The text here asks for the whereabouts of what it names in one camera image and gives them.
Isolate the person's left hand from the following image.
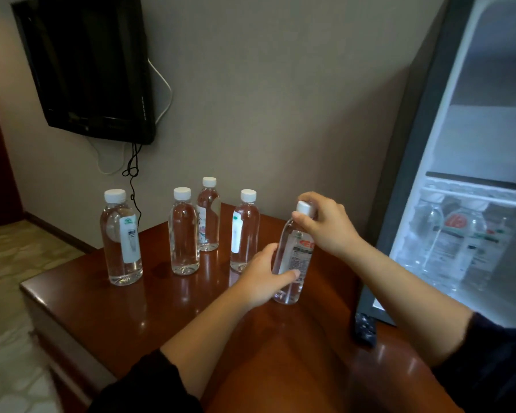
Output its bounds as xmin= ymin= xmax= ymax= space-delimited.
xmin=236 ymin=243 xmax=302 ymax=310

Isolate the person's right hand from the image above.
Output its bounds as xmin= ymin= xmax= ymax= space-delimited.
xmin=292 ymin=192 xmax=363 ymax=259

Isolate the water bottle red white label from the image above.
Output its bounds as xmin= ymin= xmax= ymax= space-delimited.
xmin=272 ymin=200 xmax=318 ymax=305

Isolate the person's left forearm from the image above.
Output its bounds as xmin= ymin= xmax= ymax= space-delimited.
xmin=160 ymin=281 xmax=261 ymax=400

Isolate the person's right forearm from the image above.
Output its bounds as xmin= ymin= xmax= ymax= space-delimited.
xmin=340 ymin=236 xmax=474 ymax=367

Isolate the water bottle narrow white label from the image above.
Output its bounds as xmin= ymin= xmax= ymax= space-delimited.
xmin=230 ymin=189 xmax=261 ymax=273

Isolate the black remote control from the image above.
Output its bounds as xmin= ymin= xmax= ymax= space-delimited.
xmin=355 ymin=313 xmax=378 ymax=348

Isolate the water bottle floral label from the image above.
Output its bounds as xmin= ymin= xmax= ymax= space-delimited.
xmin=196 ymin=176 xmax=221 ymax=252

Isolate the clear water bottle white cap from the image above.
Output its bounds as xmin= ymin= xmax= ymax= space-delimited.
xmin=169 ymin=187 xmax=200 ymax=276

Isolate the fridge water bottle plain label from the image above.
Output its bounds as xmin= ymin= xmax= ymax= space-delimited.
xmin=406 ymin=191 xmax=445 ymax=273

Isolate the black mini fridge door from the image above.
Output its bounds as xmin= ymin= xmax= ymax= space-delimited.
xmin=355 ymin=0 xmax=516 ymax=332

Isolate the fridge water bottle red label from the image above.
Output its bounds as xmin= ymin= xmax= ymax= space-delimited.
xmin=430 ymin=200 xmax=487 ymax=293

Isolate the reddish brown wooden cabinet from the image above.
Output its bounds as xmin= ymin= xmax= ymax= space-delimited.
xmin=19 ymin=203 xmax=465 ymax=413

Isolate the large water bottle white label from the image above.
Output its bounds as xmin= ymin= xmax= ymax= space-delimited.
xmin=100 ymin=189 xmax=143 ymax=286

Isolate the dark left sleeve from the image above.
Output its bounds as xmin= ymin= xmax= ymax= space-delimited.
xmin=88 ymin=349 xmax=205 ymax=413

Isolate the dark sleeve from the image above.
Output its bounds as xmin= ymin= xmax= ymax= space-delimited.
xmin=88 ymin=349 xmax=205 ymax=413
xmin=430 ymin=312 xmax=516 ymax=413

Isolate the fridge water bottle green label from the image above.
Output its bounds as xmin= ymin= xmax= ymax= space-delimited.
xmin=466 ymin=205 xmax=516 ymax=291

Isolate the dark right sleeve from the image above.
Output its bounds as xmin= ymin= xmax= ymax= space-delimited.
xmin=430 ymin=312 xmax=516 ymax=413

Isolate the black cable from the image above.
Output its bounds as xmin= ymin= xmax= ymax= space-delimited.
xmin=122 ymin=143 xmax=143 ymax=228

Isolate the white cable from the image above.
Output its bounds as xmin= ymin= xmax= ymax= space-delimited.
xmin=86 ymin=59 xmax=173 ymax=176

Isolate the black wall-mounted television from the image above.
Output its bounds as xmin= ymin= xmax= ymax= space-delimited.
xmin=11 ymin=0 xmax=157 ymax=145

